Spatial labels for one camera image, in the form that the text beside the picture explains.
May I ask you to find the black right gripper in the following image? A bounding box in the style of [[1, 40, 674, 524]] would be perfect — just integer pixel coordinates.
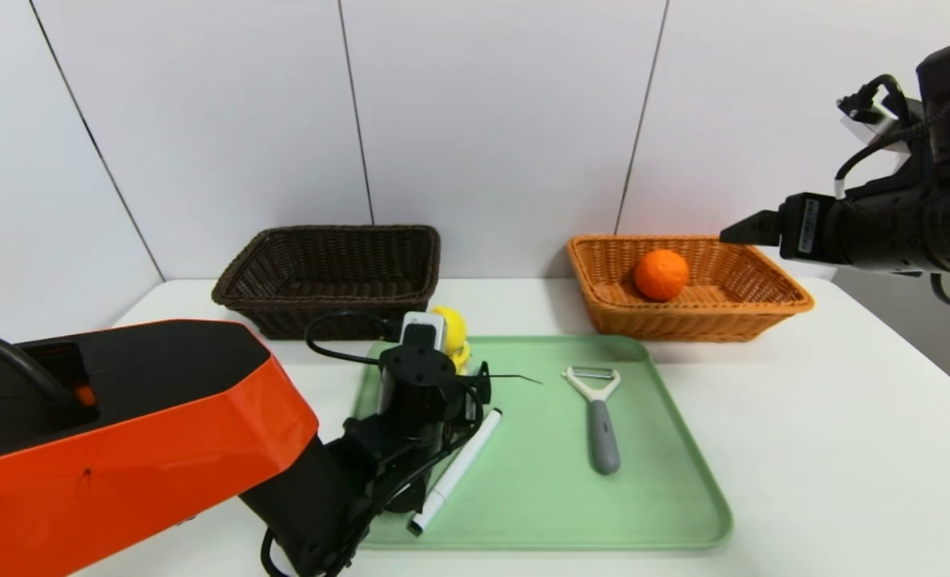
[[718, 191, 930, 272]]

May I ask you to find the orange fruit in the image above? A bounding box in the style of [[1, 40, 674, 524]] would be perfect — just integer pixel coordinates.
[[633, 248, 690, 302]]

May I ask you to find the yellow duck toy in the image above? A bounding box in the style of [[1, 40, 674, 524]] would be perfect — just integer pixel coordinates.
[[431, 306, 472, 375]]

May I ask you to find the white marker pen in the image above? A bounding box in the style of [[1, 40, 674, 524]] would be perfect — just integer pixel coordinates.
[[408, 409, 503, 536]]

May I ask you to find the orange wicker basket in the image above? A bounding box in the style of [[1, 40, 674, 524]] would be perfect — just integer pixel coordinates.
[[566, 234, 814, 344]]

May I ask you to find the dark brown wicker basket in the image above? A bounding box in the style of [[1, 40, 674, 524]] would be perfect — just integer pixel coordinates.
[[212, 225, 442, 340]]

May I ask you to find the light green plastic tray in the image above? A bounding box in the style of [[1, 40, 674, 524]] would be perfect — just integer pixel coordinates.
[[354, 335, 734, 551]]

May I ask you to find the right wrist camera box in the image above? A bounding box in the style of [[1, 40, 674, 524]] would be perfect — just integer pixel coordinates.
[[837, 84, 924, 147]]

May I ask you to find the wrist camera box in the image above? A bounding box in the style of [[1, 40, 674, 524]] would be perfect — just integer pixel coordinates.
[[837, 84, 924, 147], [400, 311, 448, 350]]

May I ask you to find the white peeler with grey handle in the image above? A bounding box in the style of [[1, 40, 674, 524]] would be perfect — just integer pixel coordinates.
[[561, 366, 622, 475]]

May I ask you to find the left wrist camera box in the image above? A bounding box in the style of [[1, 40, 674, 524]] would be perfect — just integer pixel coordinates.
[[400, 311, 448, 350]]

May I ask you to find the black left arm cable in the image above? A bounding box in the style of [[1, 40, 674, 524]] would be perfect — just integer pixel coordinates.
[[305, 311, 405, 366]]

